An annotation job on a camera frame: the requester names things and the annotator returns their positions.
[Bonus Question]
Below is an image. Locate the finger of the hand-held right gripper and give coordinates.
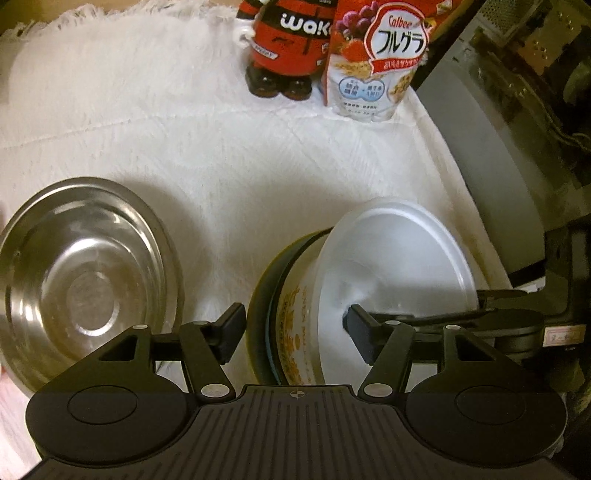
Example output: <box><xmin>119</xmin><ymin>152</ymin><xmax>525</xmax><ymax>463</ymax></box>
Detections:
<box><xmin>473</xmin><ymin>288</ymin><xmax>532</xmax><ymax>309</ymax></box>
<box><xmin>369</xmin><ymin>310</ymin><xmax>509</xmax><ymax>331</ymax></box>

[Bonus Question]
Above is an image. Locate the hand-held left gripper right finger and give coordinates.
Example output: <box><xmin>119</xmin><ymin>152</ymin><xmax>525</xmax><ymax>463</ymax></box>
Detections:
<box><xmin>344</xmin><ymin>305</ymin><xmax>498</xmax><ymax>400</ymax></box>

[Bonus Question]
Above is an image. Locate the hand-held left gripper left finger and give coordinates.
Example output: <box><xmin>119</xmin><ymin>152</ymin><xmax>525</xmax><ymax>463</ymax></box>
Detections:
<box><xmin>99</xmin><ymin>302</ymin><xmax>247</xmax><ymax>400</ymax></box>

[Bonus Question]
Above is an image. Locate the cream bowl with yellow rim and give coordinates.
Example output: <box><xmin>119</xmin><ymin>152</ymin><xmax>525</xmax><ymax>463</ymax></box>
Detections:
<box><xmin>265</xmin><ymin>228</ymin><xmax>334</xmax><ymax>386</ymax></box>

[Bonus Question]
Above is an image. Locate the white plastic bowl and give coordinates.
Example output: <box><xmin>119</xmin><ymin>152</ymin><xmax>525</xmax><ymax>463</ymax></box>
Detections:
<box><xmin>318</xmin><ymin>196</ymin><xmax>479</xmax><ymax>386</ymax></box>

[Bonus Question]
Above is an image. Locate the stainless steel bowl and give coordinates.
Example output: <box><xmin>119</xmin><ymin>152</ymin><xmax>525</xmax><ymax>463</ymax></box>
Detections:
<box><xmin>0</xmin><ymin>176</ymin><xmax>184</xmax><ymax>398</ymax></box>

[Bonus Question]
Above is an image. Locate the white cloth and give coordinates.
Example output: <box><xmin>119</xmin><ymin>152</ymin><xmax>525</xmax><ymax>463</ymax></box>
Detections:
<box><xmin>0</xmin><ymin>4</ymin><xmax>514</xmax><ymax>467</ymax></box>

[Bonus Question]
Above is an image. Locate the red cereal bag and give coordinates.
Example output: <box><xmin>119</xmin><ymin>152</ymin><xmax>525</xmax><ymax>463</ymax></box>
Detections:
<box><xmin>321</xmin><ymin>0</ymin><xmax>447</xmax><ymax>124</ymax></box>

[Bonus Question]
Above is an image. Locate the red robot figure bottle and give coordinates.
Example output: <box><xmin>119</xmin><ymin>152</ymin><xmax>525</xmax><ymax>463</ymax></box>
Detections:
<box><xmin>235</xmin><ymin>0</ymin><xmax>336</xmax><ymax>100</ymax></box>

